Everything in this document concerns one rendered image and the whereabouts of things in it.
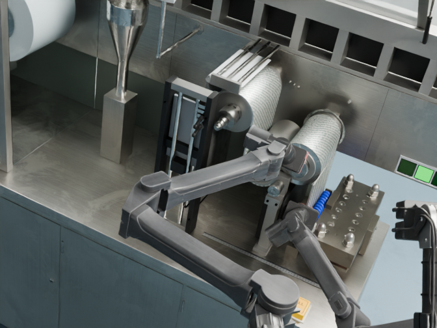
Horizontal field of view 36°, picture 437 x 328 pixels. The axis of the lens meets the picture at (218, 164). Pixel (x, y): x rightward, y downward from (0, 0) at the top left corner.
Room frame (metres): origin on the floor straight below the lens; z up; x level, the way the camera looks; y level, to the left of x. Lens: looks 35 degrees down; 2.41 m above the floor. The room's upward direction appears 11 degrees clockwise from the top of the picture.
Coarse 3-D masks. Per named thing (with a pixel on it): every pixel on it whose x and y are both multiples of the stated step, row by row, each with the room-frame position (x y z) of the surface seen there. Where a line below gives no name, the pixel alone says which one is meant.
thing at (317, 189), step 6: (330, 162) 1.87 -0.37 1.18; (324, 168) 1.81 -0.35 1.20; (330, 168) 1.92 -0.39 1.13; (324, 174) 1.84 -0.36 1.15; (318, 180) 1.75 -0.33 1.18; (324, 180) 1.88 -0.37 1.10; (312, 186) 1.70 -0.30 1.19; (318, 186) 1.78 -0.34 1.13; (312, 192) 1.71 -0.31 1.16; (318, 192) 1.82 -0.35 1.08; (312, 198) 1.75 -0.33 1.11; (318, 198) 1.87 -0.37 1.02; (306, 204) 1.70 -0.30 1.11; (312, 204) 1.79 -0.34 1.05
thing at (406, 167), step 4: (404, 160) 1.92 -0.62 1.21; (400, 164) 1.93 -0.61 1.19; (404, 164) 1.92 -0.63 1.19; (408, 164) 1.92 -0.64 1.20; (412, 164) 1.91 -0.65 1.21; (400, 168) 1.93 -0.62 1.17; (404, 168) 1.92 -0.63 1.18; (408, 168) 1.92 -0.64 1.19; (412, 168) 1.91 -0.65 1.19; (404, 172) 1.92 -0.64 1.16; (408, 172) 1.91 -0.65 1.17; (412, 172) 1.91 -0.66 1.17
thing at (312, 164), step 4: (308, 156) 1.70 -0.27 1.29; (308, 160) 1.70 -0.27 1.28; (312, 160) 1.70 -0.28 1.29; (312, 164) 1.70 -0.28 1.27; (284, 168) 1.73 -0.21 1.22; (312, 168) 1.70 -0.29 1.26; (308, 172) 1.70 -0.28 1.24; (312, 172) 1.69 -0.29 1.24; (292, 176) 1.71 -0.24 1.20; (304, 176) 1.70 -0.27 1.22; (308, 176) 1.70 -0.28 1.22; (300, 180) 1.70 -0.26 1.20; (304, 180) 1.70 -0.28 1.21
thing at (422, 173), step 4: (420, 168) 1.90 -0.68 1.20; (424, 168) 1.90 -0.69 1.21; (416, 172) 1.91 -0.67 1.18; (420, 172) 1.90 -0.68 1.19; (424, 172) 1.90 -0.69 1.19; (428, 172) 1.89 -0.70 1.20; (432, 172) 1.89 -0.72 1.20; (416, 176) 1.90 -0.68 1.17; (420, 176) 1.90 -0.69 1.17; (424, 176) 1.90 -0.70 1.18; (428, 176) 1.89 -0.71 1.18; (424, 180) 1.89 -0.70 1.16; (428, 180) 1.89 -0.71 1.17
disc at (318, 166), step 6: (294, 144) 1.72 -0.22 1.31; (300, 144) 1.72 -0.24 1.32; (306, 150) 1.71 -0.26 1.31; (312, 150) 1.71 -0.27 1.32; (312, 156) 1.70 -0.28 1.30; (318, 162) 1.69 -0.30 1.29; (318, 168) 1.69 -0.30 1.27; (318, 174) 1.69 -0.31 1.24; (294, 180) 1.71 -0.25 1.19; (306, 180) 1.70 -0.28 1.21; (312, 180) 1.70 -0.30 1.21
